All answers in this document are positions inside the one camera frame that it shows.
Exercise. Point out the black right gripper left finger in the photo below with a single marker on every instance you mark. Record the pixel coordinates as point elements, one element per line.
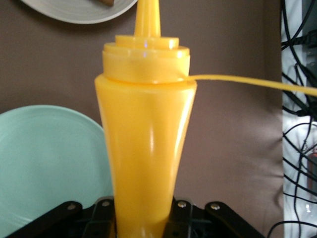
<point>99,220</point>

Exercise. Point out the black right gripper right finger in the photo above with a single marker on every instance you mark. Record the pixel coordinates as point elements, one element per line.
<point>183,220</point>

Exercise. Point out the yellow mustard squeeze bottle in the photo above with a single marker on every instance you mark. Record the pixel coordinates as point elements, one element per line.
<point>143,124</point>

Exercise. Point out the brown bread slice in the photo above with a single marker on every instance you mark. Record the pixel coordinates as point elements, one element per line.
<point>106,2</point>

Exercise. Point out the mint green plate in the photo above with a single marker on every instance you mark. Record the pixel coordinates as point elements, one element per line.
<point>37,161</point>

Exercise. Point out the beige plate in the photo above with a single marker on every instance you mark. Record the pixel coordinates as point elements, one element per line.
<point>74,12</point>

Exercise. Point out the brown table cloth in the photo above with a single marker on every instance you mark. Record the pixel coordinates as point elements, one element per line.
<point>235,148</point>

